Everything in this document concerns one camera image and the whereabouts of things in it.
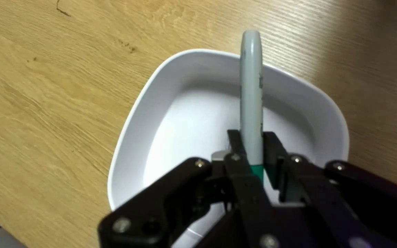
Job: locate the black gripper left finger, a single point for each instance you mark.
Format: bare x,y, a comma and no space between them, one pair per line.
171,207

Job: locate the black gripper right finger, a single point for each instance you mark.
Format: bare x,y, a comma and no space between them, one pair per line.
336,197

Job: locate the grey marker with green cap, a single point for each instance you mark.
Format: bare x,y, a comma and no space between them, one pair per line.
251,101

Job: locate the white bowl with printed side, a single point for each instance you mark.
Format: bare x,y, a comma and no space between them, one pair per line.
184,119

